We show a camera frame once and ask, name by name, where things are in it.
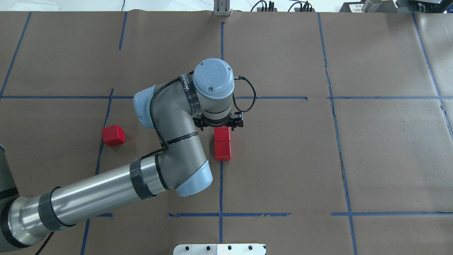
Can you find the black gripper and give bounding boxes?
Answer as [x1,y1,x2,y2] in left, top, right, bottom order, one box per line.
[193,112,244,130]

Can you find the red cube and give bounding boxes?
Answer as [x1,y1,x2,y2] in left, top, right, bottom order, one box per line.
[214,126,231,143]
[102,125,126,147]
[214,141,231,162]

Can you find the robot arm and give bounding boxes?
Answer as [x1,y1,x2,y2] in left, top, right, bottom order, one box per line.
[1,58,244,252]

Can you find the brown paper table cover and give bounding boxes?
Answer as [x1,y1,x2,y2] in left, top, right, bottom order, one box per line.
[1,10,452,255]

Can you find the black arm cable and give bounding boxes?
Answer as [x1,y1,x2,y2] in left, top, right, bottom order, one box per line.
[35,70,257,255]

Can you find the aluminium frame post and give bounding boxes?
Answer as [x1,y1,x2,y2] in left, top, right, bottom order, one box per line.
[213,0,231,17]

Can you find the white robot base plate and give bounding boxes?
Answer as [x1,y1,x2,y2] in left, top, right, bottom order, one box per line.
[173,243,267,255]

